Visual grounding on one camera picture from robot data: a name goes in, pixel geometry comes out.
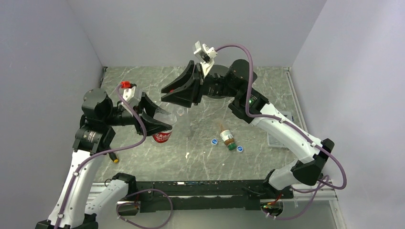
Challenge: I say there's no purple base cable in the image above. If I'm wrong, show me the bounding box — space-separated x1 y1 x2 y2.
261 175 330 221
116 188 173 229

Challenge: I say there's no black round disc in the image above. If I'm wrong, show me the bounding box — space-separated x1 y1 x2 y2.
209 64 229 76

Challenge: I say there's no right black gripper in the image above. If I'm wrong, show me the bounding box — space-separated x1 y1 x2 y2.
161 61 239 108

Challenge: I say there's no aluminium rail right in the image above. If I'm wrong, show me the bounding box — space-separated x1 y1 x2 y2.
283 67 324 194

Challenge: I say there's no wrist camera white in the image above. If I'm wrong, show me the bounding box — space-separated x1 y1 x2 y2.
193 41 218 77
120 81 142 112

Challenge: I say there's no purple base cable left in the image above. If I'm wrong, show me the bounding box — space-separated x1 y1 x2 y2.
116 188 173 229

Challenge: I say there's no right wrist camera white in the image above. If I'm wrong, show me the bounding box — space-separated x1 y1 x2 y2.
193 41 218 77

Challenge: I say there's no clear bottle white cap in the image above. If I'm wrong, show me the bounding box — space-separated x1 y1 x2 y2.
176 106 186 116

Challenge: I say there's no black base frame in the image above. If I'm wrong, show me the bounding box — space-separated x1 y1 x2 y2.
110 173 294 213

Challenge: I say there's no clear bottle red label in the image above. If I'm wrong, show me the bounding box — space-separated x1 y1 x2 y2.
151 102 177 146

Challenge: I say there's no clear plastic tray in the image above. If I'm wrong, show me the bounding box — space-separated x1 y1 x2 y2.
267 111 294 148

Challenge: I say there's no brown bottle green cap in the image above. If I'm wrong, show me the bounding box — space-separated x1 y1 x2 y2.
217 122 237 151

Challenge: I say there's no black yellow screwdriver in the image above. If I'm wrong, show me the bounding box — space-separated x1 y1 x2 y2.
108 152 119 164

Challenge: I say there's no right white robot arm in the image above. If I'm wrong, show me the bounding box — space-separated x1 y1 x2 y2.
161 59 334 198

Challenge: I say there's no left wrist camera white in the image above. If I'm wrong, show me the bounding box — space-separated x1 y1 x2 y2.
120 81 142 112

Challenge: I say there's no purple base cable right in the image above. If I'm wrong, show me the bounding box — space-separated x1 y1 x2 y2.
261 175 330 221

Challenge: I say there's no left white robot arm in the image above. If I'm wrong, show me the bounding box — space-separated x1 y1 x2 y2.
36 83 172 229

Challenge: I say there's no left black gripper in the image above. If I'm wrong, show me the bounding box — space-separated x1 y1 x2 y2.
104 92 172 135

